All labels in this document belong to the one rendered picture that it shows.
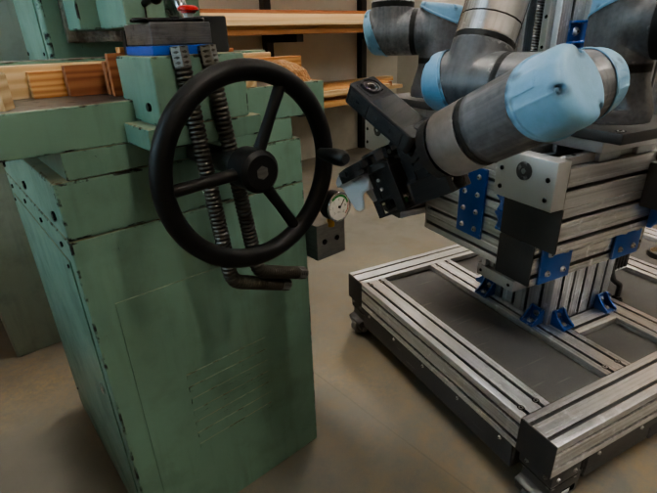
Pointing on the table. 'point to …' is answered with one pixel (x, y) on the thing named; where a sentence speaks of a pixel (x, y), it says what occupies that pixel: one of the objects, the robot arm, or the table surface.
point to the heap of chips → (294, 69)
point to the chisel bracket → (113, 13)
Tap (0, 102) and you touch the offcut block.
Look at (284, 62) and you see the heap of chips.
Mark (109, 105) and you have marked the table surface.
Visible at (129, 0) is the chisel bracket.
